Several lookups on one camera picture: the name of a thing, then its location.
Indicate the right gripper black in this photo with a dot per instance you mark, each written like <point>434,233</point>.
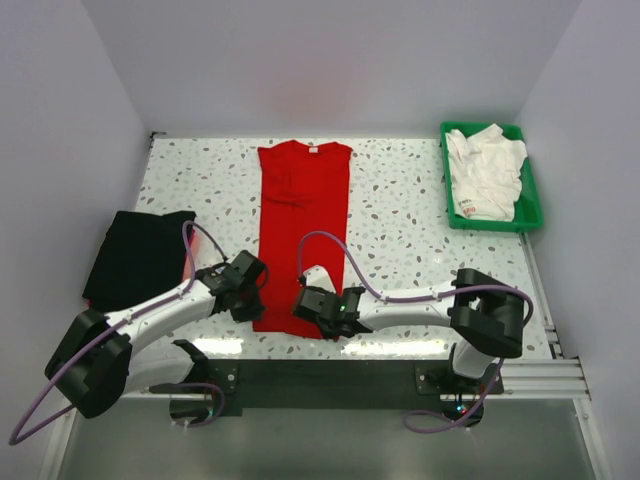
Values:
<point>325,332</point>

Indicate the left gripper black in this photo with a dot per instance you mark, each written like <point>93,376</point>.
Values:
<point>253,312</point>

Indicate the red t-shirt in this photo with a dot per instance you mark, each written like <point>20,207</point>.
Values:
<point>303,189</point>

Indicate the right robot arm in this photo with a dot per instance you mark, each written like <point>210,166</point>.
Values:
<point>487,314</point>

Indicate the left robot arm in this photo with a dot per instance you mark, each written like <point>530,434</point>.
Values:
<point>100,357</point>

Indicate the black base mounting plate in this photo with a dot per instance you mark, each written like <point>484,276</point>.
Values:
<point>233,386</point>

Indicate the black folded t-shirt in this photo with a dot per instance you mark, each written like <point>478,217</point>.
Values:
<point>142,256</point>

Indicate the white t-shirt in bin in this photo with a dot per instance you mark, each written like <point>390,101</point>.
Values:
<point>485,171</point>

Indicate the green plastic bin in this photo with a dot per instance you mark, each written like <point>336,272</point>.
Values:
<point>528,212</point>

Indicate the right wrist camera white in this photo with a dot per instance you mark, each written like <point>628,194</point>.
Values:
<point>317,276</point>

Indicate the aluminium frame rail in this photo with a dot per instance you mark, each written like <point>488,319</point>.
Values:
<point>559,378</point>

